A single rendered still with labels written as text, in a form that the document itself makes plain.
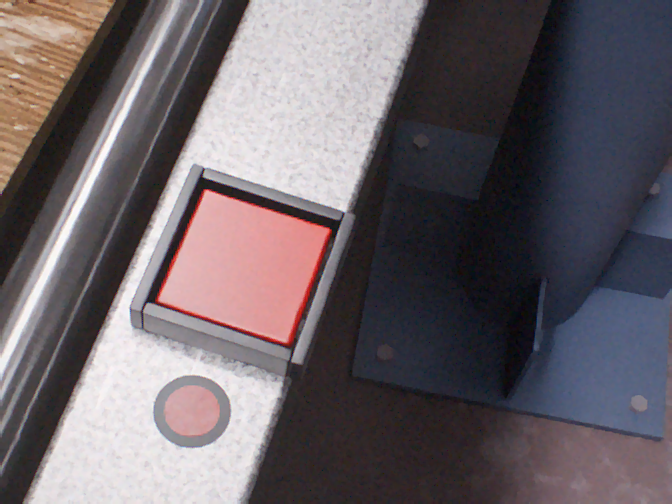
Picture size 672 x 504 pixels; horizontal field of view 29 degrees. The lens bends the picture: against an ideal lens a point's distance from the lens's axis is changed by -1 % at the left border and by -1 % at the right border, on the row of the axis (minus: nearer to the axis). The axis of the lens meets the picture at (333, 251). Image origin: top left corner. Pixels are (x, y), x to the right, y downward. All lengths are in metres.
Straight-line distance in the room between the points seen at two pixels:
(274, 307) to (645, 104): 0.71
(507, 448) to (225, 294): 1.03
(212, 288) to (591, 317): 1.12
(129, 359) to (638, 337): 1.15
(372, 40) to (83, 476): 0.25
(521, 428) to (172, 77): 1.01
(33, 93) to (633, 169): 0.82
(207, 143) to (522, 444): 1.01
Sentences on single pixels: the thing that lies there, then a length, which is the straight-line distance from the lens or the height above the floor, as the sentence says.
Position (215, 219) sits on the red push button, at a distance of 0.56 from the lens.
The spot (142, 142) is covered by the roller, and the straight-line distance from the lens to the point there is 0.59.
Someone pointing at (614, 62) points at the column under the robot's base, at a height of 0.53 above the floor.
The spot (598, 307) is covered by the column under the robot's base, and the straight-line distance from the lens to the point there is 1.64.
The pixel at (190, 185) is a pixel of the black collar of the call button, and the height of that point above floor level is 0.93.
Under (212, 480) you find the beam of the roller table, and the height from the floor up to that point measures 0.91.
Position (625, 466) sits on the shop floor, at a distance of 1.58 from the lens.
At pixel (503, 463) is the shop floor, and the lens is 1.54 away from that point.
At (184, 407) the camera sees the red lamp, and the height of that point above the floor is 0.92.
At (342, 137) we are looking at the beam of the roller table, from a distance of 0.60.
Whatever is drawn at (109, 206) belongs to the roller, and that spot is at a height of 0.92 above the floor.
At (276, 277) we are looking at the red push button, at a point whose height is 0.93.
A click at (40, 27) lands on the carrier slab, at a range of 0.61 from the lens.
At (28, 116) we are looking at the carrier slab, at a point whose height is 0.94.
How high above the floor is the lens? 1.41
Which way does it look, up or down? 61 degrees down
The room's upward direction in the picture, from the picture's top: 11 degrees clockwise
